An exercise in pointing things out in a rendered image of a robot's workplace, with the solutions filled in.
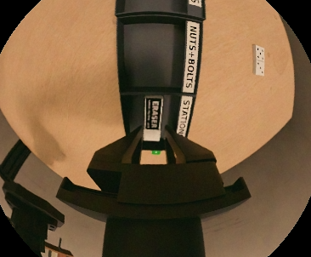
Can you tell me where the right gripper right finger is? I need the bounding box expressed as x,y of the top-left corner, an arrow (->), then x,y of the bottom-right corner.
164,125 -> 217,164

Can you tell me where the black and white eraser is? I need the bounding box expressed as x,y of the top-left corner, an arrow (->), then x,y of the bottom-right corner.
144,94 -> 164,140

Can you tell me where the white domino with black pips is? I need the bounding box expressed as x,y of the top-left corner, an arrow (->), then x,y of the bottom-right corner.
252,45 -> 264,76

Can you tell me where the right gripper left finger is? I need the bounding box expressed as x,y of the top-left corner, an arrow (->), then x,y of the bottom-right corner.
91,125 -> 143,164

